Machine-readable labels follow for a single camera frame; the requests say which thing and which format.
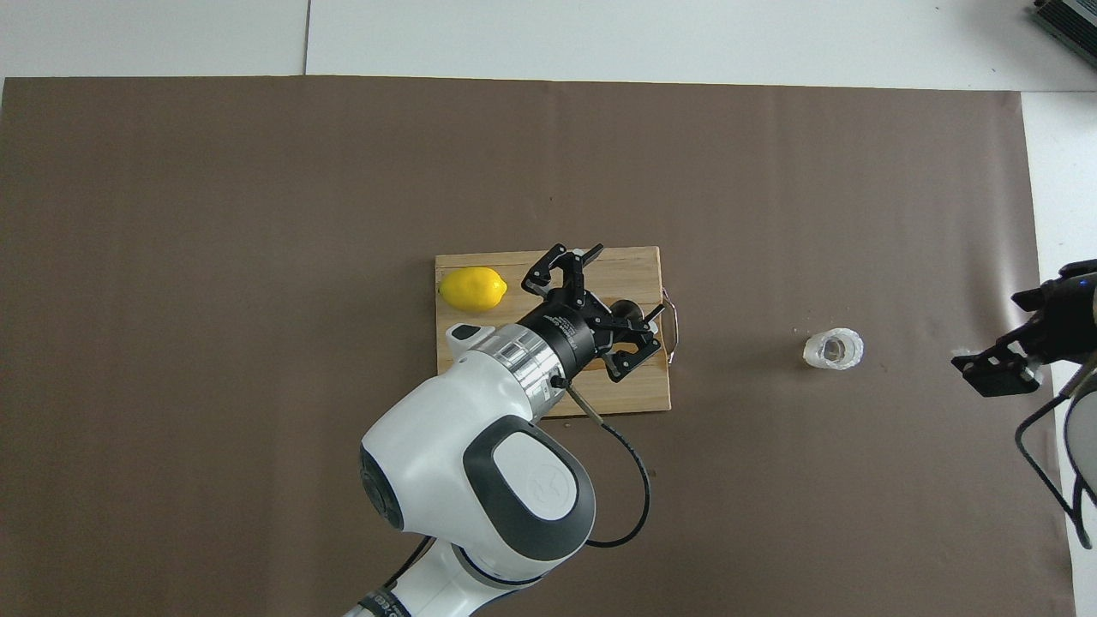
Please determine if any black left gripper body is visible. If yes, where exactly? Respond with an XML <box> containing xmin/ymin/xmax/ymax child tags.
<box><xmin>519</xmin><ymin>291</ymin><xmax>614</xmax><ymax>378</ymax></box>

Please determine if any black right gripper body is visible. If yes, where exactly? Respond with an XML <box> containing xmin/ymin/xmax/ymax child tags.
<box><xmin>1033</xmin><ymin>260</ymin><xmax>1097</xmax><ymax>365</ymax></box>

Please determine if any metal jigger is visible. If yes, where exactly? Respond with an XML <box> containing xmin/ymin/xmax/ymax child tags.
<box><xmin>608</xmin><ymin>297</ymin><xmax>654</xmax><ymax>337</ymax></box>

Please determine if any clear plastic cup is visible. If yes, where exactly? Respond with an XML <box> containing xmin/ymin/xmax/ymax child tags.
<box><xmin>803</xmin><ymin>327</ymin><xmax>865</xmax><ymax>372</ymax></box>

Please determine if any wooden cutting board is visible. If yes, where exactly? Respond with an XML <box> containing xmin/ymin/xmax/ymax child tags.
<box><xmin>435</xmin><ymin>246</ymin><xmax>684</xmax><ymax>422</ymax></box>

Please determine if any yellow lemon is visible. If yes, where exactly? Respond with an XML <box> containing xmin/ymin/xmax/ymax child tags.
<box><xmin>438</xmin><ymin>267</ymin><xmax>508</xmax><ymax>314</ymax></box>

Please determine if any black ribbed device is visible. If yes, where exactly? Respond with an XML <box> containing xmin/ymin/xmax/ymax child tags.
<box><xmin>1028</xmin><ymin>0</ymin><xmax>1097</xmax><ymax>48</ymax></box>

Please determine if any brown paper table mat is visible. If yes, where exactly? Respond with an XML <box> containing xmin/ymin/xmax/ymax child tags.
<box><xmin>0</xmin><ymin>75</ymin><xmax>1076</xmax><ymax>617</ymax></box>

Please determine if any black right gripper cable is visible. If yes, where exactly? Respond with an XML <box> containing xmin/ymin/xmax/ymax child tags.
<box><xmin>1016</xmin><ymin>360</ymin><xmax>1097</xmax><ymax>549</ymax></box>

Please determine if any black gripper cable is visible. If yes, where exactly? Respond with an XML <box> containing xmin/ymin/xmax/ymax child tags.
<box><xmin>1016</xmin><ymin>360</ymin><xmax>1097</xmax><ymax>549</ymax></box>
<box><xmin>561</xmin><ymin>386</ymin><xmax>652</xmax><ymax>549</ymax></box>

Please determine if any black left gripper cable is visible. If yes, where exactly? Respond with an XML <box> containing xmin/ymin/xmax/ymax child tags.
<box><xmin>561</xmin><ymin>386</ymin><xmax>652</xmax><ymax>549</ymax></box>

